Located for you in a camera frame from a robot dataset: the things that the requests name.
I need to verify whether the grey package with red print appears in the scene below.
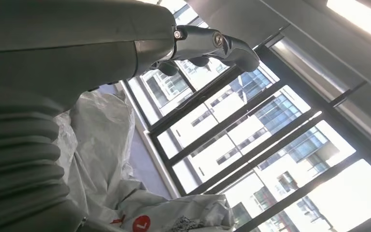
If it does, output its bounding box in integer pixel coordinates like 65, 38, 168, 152
53, 90, 174, 226

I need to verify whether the bright ceiling light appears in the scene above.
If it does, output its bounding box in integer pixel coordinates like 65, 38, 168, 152
326, 0, 371, 48

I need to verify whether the grey package with red circle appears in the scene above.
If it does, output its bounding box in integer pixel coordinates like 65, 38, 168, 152
108, 193, 236, 232

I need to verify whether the black window frame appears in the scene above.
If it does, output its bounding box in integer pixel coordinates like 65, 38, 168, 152
121, 30, 371, 232

